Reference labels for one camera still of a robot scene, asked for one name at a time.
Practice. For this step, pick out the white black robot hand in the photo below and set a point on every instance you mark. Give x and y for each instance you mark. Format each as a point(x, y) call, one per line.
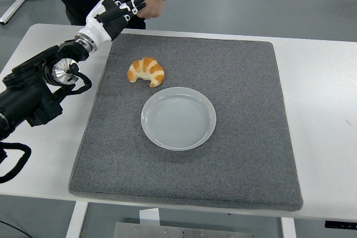
point(97, 30)

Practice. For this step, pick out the golden croissant bread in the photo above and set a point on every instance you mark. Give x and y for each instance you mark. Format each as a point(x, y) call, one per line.
point(146, 70)

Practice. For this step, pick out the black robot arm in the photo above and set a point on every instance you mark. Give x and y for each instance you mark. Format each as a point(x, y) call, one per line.
point(30, 93)

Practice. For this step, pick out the round grey plate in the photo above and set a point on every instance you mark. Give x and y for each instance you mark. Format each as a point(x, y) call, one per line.
point(178, 119)

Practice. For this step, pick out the person's hand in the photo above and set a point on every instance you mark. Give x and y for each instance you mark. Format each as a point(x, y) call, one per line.
point(153, 2)

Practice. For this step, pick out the grey felt mat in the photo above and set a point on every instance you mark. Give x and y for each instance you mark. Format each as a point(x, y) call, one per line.
point(223, 151)

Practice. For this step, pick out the white table leg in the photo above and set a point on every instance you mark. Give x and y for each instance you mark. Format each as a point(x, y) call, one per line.
point(76, 221)
point(288, 228)

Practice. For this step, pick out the white table column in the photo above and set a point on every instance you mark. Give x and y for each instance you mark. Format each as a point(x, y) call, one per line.
point(149, 217)

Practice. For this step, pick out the black table control box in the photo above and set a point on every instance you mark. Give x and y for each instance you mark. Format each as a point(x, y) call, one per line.
point(341, 224)

